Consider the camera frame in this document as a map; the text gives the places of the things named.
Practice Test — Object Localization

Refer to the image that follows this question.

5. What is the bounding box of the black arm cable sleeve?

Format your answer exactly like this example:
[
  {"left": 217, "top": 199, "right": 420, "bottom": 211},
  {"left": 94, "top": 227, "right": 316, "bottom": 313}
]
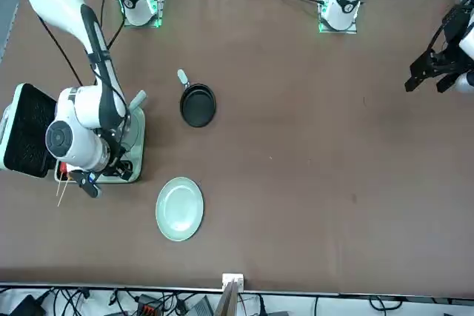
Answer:
[{"left": 81, "top": 4, "right": 129, "bottom": 132}]

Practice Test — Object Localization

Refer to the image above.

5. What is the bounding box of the black frying pan pale handle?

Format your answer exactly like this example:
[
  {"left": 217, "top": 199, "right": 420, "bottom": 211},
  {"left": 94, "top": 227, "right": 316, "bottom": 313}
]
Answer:
[{"left": 176, "top": 68, "right": 217, "bottom": 129}]

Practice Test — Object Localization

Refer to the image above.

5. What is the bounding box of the white corner bracket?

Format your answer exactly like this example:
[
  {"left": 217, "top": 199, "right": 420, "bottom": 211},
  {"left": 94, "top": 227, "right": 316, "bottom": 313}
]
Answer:
[{"left": 221, "top": 272, "right": 245, "bottom": 291}]

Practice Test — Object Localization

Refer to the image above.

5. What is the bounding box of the glass pot lid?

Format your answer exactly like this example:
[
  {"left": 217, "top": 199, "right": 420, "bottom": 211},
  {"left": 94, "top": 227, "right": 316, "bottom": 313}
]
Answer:
[{"left": 124, "top": 110, "right": 144, "bottom": 154}]

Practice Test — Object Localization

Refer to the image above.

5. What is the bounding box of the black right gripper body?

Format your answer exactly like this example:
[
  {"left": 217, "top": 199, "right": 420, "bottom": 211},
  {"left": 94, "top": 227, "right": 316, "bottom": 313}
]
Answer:
[{"left": 105, "top": 144, "right": 133, "bottom": 179}]

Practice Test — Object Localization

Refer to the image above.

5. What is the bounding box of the large black power brick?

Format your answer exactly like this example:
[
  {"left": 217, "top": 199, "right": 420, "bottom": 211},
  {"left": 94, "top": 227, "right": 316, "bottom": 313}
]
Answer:
[{"left": 6, "top": 295, "right": 46, "bottom": 316}]

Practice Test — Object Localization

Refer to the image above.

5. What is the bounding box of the orange black adapter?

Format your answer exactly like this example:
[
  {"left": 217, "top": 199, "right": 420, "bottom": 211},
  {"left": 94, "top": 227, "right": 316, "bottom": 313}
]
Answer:
[{"left": 136, "top": 293, "right": 161, "bottom": 314}]

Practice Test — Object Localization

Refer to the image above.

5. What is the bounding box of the pale green steel pot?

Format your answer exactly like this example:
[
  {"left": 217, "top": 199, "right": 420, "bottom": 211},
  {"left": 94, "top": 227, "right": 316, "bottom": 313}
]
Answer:
[{"left": 110, "top": 90, "right": 148, "bottom": 158}]

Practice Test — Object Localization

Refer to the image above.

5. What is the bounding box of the pale green multifunctional cooking machine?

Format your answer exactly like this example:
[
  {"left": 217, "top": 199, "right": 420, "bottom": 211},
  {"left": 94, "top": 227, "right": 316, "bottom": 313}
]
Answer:
[{"left": 0, "top": 83, "right": 146, "bottom": 184}]

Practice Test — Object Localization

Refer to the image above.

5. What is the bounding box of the pale green round plate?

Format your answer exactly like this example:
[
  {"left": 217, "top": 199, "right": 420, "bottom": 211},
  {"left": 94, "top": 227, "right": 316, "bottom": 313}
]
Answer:
[{"left": 155, "top": 176, "right": 205, "bottom": 242}]

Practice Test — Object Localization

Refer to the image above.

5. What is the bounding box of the aluminium frame post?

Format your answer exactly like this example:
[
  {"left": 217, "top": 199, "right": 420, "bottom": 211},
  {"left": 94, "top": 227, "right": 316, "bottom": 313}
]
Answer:
[{"left": 213, "top": 279, "right": 241, "bottom": 316}]

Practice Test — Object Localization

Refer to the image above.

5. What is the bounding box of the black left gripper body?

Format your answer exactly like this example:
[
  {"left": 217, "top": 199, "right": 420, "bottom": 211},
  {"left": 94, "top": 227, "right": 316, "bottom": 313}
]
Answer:
[{"left": 442, "top": 3, "right": 471, "bottom": 54}]

